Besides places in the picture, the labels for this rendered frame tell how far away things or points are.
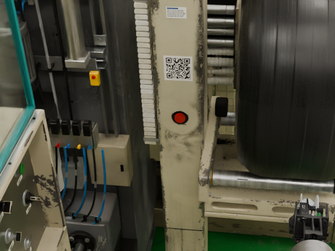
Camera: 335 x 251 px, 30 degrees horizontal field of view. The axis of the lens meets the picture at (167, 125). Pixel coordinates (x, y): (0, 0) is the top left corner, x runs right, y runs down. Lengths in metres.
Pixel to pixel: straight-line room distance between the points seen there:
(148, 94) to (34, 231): 0.47
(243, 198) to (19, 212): 0.63
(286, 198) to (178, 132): 0.35
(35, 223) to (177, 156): 0.47
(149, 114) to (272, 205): 0.42
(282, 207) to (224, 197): 0.17
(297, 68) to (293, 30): 0.09
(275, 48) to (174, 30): 0.28
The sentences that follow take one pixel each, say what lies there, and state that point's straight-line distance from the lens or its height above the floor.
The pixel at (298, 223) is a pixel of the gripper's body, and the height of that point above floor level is 1.07.
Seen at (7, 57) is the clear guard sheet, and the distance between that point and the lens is 1.31.
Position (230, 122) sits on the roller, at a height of 0.90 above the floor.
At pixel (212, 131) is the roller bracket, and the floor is 0.95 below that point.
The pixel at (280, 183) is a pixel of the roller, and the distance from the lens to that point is 1.74.
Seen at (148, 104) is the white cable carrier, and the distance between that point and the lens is 1.72.
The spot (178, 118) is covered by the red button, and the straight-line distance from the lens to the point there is 1.71.
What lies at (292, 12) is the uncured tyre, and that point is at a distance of 1.45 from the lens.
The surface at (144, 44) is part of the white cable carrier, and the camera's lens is 1.62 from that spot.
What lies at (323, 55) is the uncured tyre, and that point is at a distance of 1.43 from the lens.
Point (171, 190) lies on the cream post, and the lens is 1.90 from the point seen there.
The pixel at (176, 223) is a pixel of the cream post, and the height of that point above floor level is 0.65.
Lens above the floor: 2.08
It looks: 37 degrees down
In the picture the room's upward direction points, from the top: 3 degrees counter-clockwise
